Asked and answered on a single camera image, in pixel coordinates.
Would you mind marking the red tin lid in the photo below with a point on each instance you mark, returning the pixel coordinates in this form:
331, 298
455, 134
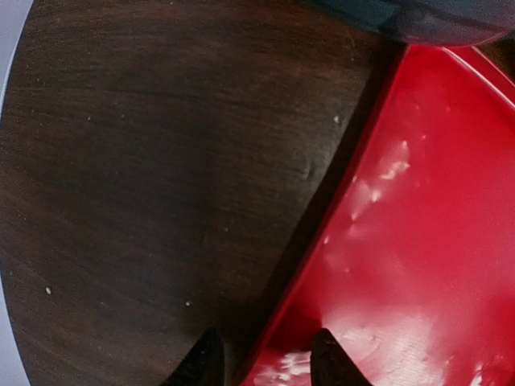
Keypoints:
412, 269

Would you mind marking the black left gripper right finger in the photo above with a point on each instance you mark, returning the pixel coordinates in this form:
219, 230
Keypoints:
330, 365

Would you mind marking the white ceramic bowl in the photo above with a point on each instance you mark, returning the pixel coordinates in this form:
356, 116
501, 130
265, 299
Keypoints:
436, 23

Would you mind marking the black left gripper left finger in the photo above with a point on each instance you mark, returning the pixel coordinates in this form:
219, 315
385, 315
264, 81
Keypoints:
203, 365

